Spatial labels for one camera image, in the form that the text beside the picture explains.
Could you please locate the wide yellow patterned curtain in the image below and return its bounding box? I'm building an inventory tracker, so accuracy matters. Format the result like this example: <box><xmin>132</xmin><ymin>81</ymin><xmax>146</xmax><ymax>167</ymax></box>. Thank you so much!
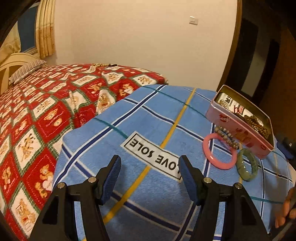
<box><xmin>0</xmin><ymin>23</ymin><xmax>22</xmax><ymax>56</ymax></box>

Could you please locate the narrow yellow patterned curtain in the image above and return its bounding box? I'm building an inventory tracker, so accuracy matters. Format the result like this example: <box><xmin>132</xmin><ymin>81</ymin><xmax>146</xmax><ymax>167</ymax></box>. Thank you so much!
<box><xmin>36</xmin><ymin>0</ymin><xmax>56</xmax><ymax>59</ymax></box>

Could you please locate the brown wooden door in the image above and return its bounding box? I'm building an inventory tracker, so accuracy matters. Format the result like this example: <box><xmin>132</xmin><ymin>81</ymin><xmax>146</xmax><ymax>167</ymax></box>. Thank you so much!
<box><xmin>259</xmin><ymin>23</ymin><xmax>296</xmax><ymax>139</ymax></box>

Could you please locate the cream wooden headboard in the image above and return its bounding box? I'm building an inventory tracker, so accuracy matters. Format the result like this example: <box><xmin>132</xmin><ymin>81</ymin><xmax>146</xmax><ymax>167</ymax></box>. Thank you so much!
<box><xmin>0</xmin><ymin>53</ymin><xmax>40</xmax><ymax>94</ymax></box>

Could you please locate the grey bead bracelet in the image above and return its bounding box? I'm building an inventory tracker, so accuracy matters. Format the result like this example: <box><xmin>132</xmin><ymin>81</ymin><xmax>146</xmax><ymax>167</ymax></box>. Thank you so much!
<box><xmin>214</xmin><ymin>126</ymin><xmax>242</xmax><ymax>150</ymax></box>

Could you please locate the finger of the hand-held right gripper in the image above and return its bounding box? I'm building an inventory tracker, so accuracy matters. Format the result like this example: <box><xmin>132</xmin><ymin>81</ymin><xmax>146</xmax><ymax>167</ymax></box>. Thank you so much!
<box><xmin>275</xmin><ymin>133</ymin><xmax>296</xmax><ymax>160</ymax></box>

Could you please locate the pearl necklace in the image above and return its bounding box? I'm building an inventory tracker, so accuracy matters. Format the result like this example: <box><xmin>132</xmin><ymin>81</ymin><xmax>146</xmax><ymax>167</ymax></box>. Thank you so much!
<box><xmin>218</xmin><ymin>98</ymin><xmax>234</xmax><ymax>112</ymax></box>

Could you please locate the pink tin box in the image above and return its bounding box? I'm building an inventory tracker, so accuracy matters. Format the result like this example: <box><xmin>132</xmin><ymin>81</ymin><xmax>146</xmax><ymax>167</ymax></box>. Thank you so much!
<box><xmin>206</xmin><ymin>85</ymin><xmax>275</xmax><ymax>160</ymax></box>

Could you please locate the brown door frame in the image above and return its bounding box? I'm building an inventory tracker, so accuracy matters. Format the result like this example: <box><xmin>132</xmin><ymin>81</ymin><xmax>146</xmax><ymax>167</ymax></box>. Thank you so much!
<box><xmin>216</xmin><ymin>0</ymin><xmax>243</xmax><ymax>93</ymax></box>

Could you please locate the brown wooden bead necklace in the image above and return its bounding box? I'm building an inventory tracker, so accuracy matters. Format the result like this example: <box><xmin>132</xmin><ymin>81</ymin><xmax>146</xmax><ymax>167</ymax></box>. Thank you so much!
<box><xmin>243</xmin><ymin>115</ymin><xmax>271</xmax><ymax>139</ymax></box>

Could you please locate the blue plaid blanket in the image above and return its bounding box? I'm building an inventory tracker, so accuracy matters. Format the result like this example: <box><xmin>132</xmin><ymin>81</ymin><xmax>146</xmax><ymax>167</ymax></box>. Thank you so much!
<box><xmin>53</xmin><ymin>85</ymin><xmax>294</xmax><ymax>241</ymax></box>

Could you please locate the pink bangle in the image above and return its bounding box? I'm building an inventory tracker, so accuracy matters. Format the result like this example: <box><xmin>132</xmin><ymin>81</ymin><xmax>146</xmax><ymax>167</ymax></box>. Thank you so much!
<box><xmin>203</xmin><ymin>133</ymin><xmax>237</xmax><ymax>170</ymax></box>

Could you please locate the window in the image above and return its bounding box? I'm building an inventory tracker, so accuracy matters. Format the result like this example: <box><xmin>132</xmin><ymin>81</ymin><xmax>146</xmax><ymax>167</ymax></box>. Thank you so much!
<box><xmin>17</xmin><ymin>5</ymin><xmax>38</xmax><ymax>55</ymax></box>

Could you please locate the green jade bangle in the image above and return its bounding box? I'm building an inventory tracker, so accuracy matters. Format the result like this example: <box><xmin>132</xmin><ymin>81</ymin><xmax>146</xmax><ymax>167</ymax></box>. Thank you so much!
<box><xmin>236</xmin><ymin>148</ymin><xmax>259</xmax><ymax>181</ymax></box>

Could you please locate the striped pillow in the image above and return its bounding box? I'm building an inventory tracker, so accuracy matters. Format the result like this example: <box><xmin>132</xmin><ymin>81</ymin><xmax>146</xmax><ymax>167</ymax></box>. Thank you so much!
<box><xmin>9</xmin><ymin>60</ymin><xmax>48</xmax><ymax>84</ymax></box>

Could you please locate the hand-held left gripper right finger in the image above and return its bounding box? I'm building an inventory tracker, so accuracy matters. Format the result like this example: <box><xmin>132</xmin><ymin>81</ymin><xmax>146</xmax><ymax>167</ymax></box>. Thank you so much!
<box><xmin>179</xmin><ymin>155</ymin><xmax>271</xmax><ymax>241</ymax></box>

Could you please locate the person's right hand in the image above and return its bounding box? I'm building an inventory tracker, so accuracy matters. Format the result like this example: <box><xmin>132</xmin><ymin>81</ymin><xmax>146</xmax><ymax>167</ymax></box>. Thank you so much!
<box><xmin>275</xmin><ymin>187</ymin><xmax>296</xmax><ymax>229</ymax></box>

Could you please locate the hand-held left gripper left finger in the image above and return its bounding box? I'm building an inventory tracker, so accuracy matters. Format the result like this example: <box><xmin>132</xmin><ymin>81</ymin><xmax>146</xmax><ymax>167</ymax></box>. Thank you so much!
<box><xmin>29</xmin><ymin>155</ymin><xmax>122</xmax><ymax>241</ymax></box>

